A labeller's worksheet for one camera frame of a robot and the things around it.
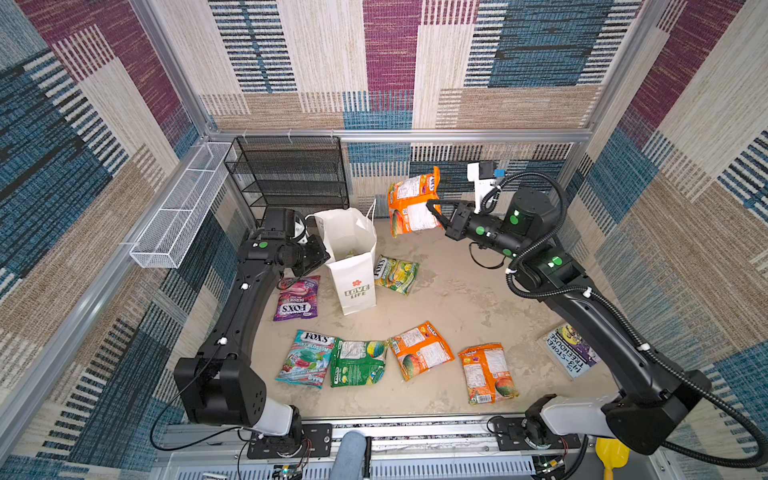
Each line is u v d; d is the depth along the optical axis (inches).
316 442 28.9
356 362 32.7
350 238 38.9
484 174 21.1
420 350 33.6
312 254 27.5
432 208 23.8
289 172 42.6
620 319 16.7
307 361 32.8
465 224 21.1
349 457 27.1
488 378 31.7
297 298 37.9
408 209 25.4
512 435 28.8
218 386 16.2
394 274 40.1
